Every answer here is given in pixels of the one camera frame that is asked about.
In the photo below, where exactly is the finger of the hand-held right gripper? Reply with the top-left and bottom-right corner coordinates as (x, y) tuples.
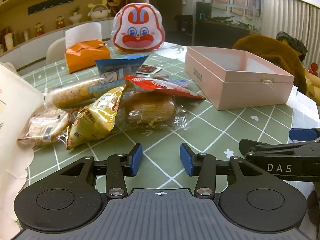
(289, 127), (320, 142)
(239, 139), (277, 155)

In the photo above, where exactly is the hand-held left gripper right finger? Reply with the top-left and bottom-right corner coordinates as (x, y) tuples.
(179, 144), (272, 202)

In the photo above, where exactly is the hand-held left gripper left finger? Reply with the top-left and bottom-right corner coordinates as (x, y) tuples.
(54, 144), (143, 201)

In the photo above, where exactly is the clear round bun packet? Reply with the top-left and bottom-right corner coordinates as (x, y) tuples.
(117, 91), (188, 131)

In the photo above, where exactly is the yellow chip packet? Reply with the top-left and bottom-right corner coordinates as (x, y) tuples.
(66, 85), (127, 150)

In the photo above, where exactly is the pink cardboard box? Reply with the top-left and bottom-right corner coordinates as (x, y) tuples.
(184, 46), (295, 111)

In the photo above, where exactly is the red striped snack packet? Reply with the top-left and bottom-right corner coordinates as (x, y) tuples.
(124, 76), (207, 101)

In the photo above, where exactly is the long clear bread packet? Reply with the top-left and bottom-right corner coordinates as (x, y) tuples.
(44, 77), (133, 110)

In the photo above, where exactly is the blue snack packet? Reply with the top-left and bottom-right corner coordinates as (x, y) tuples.
(95, 54), (150, 85)

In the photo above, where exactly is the small clear cake packet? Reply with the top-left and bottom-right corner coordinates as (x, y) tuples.
(17, 109), (72, 148)

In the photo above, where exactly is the green checked tablecloth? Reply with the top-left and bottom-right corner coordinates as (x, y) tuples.
(0, 41), (320, 205)

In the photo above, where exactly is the yellow armchair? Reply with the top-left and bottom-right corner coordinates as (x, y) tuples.
(302, 62), (320, 98)

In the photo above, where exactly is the blue wrapped candy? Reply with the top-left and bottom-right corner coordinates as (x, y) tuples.
(167, 78), (194, 88)

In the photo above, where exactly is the brown chocolate sachet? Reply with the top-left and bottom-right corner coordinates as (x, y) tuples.
(136, 64), (162, 75)

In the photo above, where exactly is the dark patterned garment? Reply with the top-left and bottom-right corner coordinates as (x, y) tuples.
(276, 31), (308, 55)

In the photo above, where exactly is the orange tissue box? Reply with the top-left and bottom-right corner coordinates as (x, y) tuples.
(64, 40), (111, 74)

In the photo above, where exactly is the black tank cabinet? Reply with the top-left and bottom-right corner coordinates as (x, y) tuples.
(194, 22), (260, 47)

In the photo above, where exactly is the white pleated curtain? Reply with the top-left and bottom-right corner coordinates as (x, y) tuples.
(261, 0), (320, 68)

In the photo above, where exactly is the white red rabbit-face bag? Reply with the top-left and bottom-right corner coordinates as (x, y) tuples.
(111, 3), (165, 53)

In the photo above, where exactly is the black water dispenser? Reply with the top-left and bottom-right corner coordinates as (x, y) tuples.
(174, 15), (194, 43)

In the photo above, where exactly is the glass fish tank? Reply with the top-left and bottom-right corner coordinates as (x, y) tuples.
(196, 1), (263, 34)

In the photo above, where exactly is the cream paper bag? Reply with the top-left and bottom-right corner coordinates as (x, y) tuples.
(0, 61), (46, 238)

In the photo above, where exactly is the beige chair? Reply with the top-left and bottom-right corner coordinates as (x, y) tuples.
(46, 37), (67, 65)

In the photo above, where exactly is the white tissue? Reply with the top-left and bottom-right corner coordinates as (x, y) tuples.
(65, 22), (103, 49)

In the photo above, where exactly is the white vase with plant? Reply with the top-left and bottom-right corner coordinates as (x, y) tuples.
(69, 6), (83, 25)

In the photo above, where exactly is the lion plush toy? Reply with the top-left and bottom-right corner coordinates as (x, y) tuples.
(105, 0), (132, 18)

